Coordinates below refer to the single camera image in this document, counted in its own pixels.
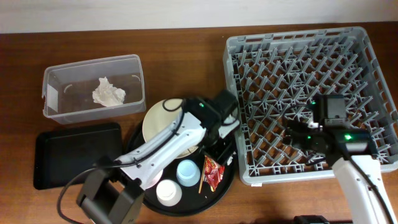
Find red snack wrapper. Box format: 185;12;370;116
204;156;225;192

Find light blue cup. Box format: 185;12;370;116
176;159;201;187

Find white cup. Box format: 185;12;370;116
156;179;182;207

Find white napkin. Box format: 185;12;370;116
92;77;126;107

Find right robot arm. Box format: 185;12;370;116
282;95;397;223

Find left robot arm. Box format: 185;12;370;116
76;90;239;223

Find grey dishwasher rack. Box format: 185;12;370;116
223;27;397;185

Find clear plastic waste bin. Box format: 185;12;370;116
42;54;146;124

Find wooden chopstick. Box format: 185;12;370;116
198;161;206;194

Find round black serving tray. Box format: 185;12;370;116
124;107;237;217

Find small pink bowl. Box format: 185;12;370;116
141;170;164;189

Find large cream bowl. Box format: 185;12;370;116
142;98;206;161

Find black rectangular tray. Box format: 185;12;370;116
33;123;123;190

